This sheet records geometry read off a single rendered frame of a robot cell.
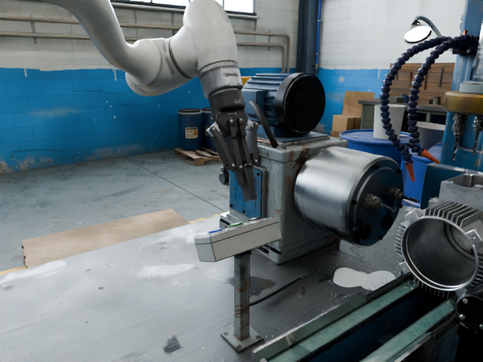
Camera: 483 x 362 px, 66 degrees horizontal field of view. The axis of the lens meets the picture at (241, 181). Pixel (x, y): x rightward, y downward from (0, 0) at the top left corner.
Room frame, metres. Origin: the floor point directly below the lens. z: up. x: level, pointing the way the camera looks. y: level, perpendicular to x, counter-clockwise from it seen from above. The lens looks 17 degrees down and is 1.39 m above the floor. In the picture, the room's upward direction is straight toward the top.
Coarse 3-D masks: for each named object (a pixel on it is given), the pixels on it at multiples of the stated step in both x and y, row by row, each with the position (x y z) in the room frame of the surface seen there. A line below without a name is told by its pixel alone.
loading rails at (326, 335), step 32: (384, 288) 0.70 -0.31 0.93; (416, 288) 0.72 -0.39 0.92; (320, 320) 0.59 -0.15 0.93; (352, 320) 0.61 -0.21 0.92; (384, 320) 0.65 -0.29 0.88; (416, 320) 0.74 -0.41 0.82; (448, 320) 0.60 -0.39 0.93; (256, 352) 0.51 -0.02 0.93; (288, 352) 0.53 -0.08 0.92; (320, 352) 0.54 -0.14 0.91; (352, 352) 0.60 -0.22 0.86; (384, 352) 0.53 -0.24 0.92; (416, 352) 0.52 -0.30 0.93; (448, 352) 0.62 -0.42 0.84
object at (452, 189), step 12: (444, 180) 0.79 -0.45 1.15; (456, 180) 0.82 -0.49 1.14; (468, 180) 0.83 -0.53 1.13; (480, 180) 0.82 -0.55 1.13; (444, 192) 0.77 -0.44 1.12; (456, 192) 0.75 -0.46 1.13; (468, 192) 0.74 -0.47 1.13; (480, 192) 0.72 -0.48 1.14; (468, 204) 0.73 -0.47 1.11; (480, 204) 0.72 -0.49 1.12; (480, 216) 0.71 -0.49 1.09
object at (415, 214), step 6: (414, 210) 0.74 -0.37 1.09; (408, 216) 0.75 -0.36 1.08; (414, 216) 0.74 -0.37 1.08; (420, 216) 0.74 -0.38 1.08; (474, 228) 0.66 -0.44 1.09; (468, 234) 0.65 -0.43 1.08; (474, 234) 0.64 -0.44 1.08; (480, 234) 0.64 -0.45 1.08; (474, 240) 0.64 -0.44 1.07; (480, 240) 0.64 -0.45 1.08; (402, 264) 0.75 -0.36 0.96; (402, 270) 0.75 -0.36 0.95; (408, 270) 0.74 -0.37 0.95; (462, 288) 0.65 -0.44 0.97; (468, 288) 0.65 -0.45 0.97; (456, 294) 0.65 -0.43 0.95
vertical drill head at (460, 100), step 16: (480, 32) 0.80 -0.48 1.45; (480, 48) 0.78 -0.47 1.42; (480, 64) 0.77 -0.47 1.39; (480, 80) 0.77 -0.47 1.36; (448, 96) 0.79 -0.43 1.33; (464, 96) 0.74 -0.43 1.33; (480, 96) 0.72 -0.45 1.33; (464, 112) 0.74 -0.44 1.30; (480, 112) 0.72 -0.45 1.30; (464, 128) 0.77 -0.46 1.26; (480, 128) 0.83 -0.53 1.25
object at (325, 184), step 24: (312, 168) 0.99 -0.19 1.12; (336, 168) 0.94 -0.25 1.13; (360, 168) 0.90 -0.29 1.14; (384, 168) 0.93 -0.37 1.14; (312, 192) 0.95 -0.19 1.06; (336, 192) 0.89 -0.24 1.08; (360, 192) 0.87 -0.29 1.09; (384, 192) 0.93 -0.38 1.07; (312, 216) 0.95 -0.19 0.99; (336, 216) 0.88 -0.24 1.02; (360, 216) 0.88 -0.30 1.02; (384, 216) 0.94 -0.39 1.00; (360, 240) 0.89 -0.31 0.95
